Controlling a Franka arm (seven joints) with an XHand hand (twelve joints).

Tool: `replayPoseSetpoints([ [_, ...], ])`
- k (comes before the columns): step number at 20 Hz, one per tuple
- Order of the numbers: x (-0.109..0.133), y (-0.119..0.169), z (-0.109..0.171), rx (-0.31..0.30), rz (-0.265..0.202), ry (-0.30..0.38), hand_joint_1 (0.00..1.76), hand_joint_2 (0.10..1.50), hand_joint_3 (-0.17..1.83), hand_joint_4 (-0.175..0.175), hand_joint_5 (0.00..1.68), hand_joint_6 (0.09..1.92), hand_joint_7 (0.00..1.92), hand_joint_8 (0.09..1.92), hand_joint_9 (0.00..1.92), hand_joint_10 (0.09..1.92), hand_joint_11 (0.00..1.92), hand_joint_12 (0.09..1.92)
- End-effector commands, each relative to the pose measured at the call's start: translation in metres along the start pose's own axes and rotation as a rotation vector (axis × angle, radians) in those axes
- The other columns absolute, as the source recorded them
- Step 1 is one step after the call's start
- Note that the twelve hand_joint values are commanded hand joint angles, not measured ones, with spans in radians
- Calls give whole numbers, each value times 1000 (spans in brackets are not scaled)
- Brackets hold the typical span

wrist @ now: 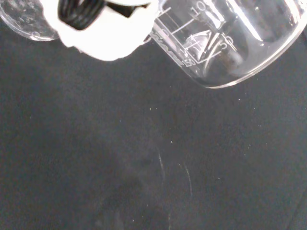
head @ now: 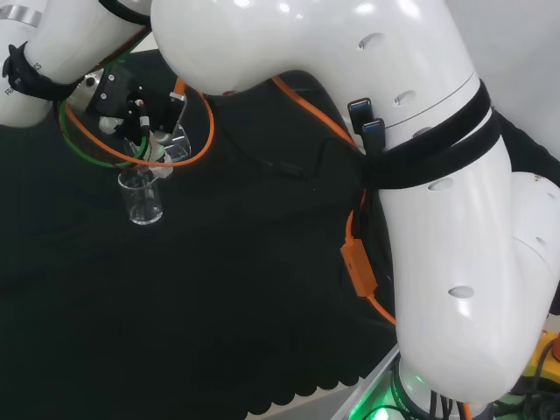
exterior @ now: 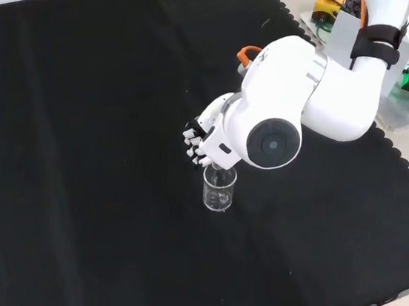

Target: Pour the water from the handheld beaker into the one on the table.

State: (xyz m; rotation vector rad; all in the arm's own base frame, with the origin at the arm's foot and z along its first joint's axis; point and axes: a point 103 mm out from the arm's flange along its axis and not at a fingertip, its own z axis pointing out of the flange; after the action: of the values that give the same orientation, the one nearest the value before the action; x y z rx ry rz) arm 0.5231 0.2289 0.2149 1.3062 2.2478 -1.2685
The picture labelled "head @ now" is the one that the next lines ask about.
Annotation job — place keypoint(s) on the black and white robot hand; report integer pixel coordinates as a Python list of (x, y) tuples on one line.
[(116, 94)]

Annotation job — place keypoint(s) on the blue USB plug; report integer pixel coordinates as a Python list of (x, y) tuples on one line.
[(359, 107), (374, 131)]

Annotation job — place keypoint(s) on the grey metal base frame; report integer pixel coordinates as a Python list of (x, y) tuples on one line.
[(372, 389)]

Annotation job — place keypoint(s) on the black bench cloth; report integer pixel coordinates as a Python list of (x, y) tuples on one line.
[(175, 306)]

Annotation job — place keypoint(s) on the yellow stop button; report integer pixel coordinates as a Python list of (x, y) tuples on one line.
[(540, 363)]

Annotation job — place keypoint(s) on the clear glass beaker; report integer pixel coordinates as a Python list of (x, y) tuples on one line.
[(179, 146), (142, 205)]

